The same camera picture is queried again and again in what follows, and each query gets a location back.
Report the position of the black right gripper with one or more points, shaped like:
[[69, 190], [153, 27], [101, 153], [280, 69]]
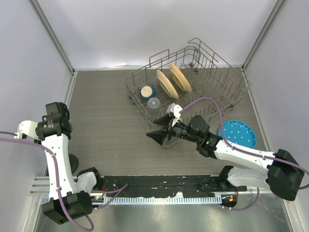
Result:
[[165, 120]]

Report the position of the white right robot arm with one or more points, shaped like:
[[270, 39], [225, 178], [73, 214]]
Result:
[[278, 172]]

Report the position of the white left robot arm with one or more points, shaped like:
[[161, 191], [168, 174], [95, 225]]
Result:
[[67, 196]]

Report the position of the clear drinking glass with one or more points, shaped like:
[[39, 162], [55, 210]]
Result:
[[153, 107]]

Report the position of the blue mug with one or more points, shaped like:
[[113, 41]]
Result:
[[146, 92]]

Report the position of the cream plate front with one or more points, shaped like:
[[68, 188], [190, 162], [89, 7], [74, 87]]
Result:
[[166, 85]]

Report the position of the cream plate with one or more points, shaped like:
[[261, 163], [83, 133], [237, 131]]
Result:
[[179, 78], [166, 85]]

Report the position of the cream plate rear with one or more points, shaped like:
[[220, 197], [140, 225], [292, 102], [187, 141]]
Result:
[[179, 78]]

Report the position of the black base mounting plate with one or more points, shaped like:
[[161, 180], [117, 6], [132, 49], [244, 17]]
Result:
[[163, 186]]

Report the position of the blue polka dot plate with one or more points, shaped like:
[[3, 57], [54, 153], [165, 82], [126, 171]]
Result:
[[239, 133]]

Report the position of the grey wire dish rack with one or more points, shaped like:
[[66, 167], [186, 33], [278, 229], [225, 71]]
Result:
[[208, 74]]

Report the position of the white cable duct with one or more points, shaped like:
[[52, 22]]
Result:
[[178, 199]]

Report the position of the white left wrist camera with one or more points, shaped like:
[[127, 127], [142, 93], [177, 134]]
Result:
[[27, 128]]

